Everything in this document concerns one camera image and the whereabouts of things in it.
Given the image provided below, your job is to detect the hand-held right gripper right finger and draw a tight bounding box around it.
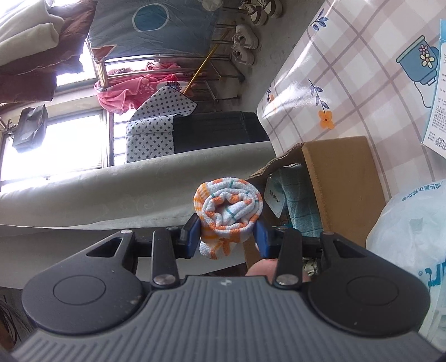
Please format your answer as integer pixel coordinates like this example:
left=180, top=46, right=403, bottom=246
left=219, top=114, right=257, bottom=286
left=254, top=220, right=366, bottom=289

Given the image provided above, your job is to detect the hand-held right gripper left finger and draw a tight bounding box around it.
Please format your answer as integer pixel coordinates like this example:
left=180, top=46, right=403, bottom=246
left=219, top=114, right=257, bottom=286
left=85, top=213, right=202, bottom=289

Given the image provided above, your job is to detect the white tissue packet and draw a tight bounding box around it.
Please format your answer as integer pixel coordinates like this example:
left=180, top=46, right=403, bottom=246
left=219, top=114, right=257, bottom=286
left=263, top=174, right=288, bottom=219

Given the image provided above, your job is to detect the orange white towel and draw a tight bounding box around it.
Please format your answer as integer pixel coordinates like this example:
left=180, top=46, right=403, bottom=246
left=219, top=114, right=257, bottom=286
left=193, top=177, right=263, bottom=261

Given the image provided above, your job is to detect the cardboard box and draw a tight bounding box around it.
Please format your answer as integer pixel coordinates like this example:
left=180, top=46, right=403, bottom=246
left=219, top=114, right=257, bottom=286
left=244, top=136, right=389, bottom=275

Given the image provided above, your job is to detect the teal checked cloth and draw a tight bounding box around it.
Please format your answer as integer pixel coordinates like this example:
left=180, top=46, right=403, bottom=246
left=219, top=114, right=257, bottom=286
left=277, top=163, right=323, bottom=239

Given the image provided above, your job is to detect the beige bed sheet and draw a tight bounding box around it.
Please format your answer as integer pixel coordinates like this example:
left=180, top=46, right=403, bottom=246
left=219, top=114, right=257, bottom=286
left=0, top=141, right=276, bottom=268

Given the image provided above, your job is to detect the black suitcase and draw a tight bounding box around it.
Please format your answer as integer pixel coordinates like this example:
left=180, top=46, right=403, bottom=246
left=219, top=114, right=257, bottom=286
left=172, top=111, right=270, bottom=154

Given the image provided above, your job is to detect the star printed cloth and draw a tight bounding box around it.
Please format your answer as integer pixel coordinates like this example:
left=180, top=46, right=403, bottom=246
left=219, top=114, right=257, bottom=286
left=125, top=85, right=197, bottom=164

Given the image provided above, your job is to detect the white plastic bag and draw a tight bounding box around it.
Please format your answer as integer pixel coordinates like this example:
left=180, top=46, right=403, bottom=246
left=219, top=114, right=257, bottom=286
left=366, top=179, right=446, bottom=349

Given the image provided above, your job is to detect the window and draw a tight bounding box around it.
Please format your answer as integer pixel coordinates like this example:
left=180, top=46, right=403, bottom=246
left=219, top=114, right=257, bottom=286
left=0, top=42, right=129, bottom=183

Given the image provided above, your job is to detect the pink cloth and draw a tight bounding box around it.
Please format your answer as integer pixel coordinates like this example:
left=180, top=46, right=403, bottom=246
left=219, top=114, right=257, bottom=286
left=94, top=61, right=182, bottom=115

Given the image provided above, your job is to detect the yellow pole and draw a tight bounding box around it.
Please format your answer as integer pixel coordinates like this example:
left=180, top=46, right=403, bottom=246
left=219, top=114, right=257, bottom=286
left=181, top=43, right=220, bottom=96

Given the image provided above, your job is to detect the cream sneaker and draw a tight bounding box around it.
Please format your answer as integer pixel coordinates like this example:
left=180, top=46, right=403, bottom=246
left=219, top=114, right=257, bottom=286
left=232, top=43, right=255, bottom=65
left=232, top=24, right=260, bottom=49

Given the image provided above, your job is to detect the metal rack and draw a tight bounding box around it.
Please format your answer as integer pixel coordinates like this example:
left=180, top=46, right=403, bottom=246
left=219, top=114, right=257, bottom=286
left=91, top=45, right=246, bottom=105

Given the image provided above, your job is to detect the plaid flower tablecloth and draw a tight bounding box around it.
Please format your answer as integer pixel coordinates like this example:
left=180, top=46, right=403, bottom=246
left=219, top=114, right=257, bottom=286
left=256, top=0, right=446, bottom=251

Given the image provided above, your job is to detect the black hanging bag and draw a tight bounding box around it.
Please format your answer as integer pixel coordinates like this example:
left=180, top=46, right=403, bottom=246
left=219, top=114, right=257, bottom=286
left=12, top=104, right=49, bottom=154

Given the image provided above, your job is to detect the blue blanket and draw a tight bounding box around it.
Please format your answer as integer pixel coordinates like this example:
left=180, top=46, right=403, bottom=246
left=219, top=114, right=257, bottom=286
left=87, top=0, right=224, bottom=61

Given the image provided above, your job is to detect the blue white carton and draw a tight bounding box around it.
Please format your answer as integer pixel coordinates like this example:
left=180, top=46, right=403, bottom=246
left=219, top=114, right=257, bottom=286
left=420, top=12, right=446, bottom=157

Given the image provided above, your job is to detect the brown blanket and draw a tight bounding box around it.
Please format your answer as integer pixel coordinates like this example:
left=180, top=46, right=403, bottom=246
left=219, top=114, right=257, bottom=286
left=0, top=0, right=98, bottom=105

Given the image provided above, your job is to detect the chunky brown white sneaker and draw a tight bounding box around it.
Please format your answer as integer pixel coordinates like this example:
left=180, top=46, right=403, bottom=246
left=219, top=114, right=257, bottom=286
left=261, top=0, right=283, bottom=18
left=240, top=0, right=269, bottom=26

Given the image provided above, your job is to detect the white blanket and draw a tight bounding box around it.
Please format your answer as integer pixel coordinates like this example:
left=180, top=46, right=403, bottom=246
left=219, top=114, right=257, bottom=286
left=0, top=0, right=65, bottom=67

